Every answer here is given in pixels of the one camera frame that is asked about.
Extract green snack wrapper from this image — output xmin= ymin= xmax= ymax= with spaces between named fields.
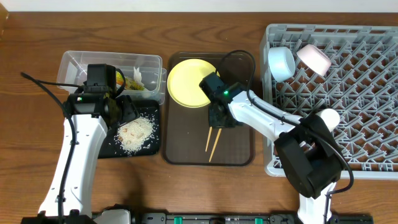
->
xmin=116 ymin=72 xmax=145 ymax=91

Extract white tissue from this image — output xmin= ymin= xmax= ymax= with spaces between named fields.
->
xmin=133 ymin=67 xmax=144 ymax=87

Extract yellow plate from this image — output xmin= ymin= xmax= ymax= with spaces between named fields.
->
xmin=167 ymin=58 xmax=216 ymax=108

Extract pile of rice grains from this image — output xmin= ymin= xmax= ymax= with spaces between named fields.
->
xmin=114 ymin=117 xmax=157 ymax=156

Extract light blue bowl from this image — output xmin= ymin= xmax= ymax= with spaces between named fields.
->
xmin=268 ymin=47 xmax=295 ymax=82

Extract white rice bowl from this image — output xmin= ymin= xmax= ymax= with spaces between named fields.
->
xmin=297 ymin=44 xmax=331 ymax=76

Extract white green cup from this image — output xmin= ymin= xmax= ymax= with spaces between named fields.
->
xmin=316 ymin=108 xmax=340 ymax=132

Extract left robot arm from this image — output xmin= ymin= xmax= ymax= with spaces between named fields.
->
xmin=21 ymin=64 xmax=140 ymax=223

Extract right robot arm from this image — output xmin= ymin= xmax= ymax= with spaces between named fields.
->
xmin=199 ymin=72 xmax=347 ymax=223

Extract clear plastic waste bin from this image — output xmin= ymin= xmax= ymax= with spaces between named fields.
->
xmin=57 ymin=50 xmax=167 ymax=105

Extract black waste tray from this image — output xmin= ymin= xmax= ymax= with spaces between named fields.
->
xmin=98 ymin=100 xmax=161 ymax=159

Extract grey plastic dishwasher rack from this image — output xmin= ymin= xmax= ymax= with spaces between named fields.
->
xmin=260 ymin=24 xmax=397 ymax=180

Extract dark brown serving tray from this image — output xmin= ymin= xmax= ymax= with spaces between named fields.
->
xmin=161 ymin=52 xmax=254 ymax=166

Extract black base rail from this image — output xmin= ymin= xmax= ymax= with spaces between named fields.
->
xmin=93 ymin=207 xmax=374 ymax=224

